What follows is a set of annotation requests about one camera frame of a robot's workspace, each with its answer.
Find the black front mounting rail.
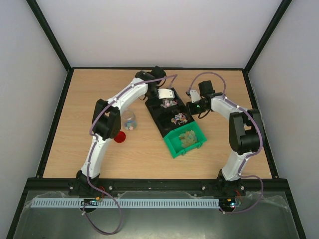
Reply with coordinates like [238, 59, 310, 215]
[23, 177, 291, 198]

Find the green bin with gummies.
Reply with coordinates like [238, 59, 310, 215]
[163, 121, 207, 158]

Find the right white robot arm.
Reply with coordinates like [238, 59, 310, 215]
[186, 81, 264, 195]

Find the clear plastic jar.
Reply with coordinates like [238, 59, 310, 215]
[121, 109, 137, 131]

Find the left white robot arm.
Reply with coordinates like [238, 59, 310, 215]
[69, 66, 166, 196]

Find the black bin with lollipops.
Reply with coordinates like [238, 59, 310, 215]
[153, 105, 194, 137]

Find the red jar lid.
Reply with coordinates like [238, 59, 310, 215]
[114, 131, 126, 143]

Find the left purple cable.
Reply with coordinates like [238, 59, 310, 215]
[82, 74, 178, 235]

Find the metal scoop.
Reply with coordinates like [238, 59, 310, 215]
[161, 99, 176, 109]

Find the black bin with star candies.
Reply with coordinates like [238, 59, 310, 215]
[145, 88, 185, 116]

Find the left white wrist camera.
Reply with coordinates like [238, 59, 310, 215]
[158, 88, 175, 99]

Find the light blue cable duct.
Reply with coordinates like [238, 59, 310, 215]
[30, 198, 219, 209]

